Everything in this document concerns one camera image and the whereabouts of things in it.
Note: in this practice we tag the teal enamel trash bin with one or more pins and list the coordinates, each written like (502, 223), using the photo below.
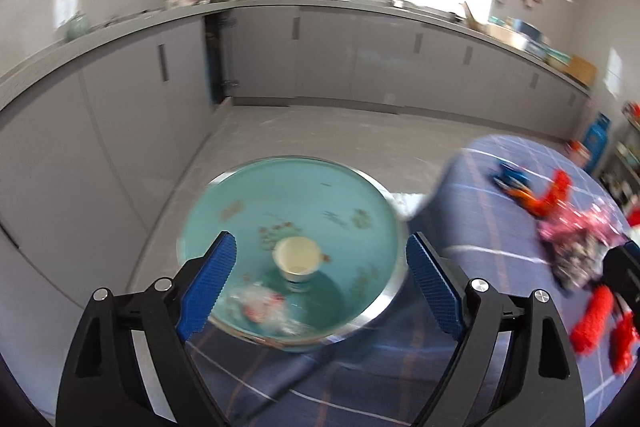
(347, 213)

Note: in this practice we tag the red blue snack wrapper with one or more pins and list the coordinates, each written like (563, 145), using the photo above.
(538, 201)

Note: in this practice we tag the grey kitchen cabinets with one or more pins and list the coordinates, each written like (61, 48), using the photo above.
(97, 133)

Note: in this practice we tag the cardboard box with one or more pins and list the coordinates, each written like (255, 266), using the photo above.
(581, 71)

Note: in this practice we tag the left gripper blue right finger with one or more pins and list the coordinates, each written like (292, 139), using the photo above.
(438, 283)

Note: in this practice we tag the blue plaid tablecloth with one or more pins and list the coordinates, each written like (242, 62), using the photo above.
(481, 333)

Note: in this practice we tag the metal storage shelf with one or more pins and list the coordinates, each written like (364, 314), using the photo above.
(620, 173)

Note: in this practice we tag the pink cellophane wrapper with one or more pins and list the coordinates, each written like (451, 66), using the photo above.
(579, 241)

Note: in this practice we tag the white paper cup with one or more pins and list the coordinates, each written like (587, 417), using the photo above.
(297, 258)

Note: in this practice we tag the blue gas cylinder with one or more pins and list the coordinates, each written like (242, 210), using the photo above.
(595, 140)

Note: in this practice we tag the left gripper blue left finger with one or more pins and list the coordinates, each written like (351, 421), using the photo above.
(205, 285)

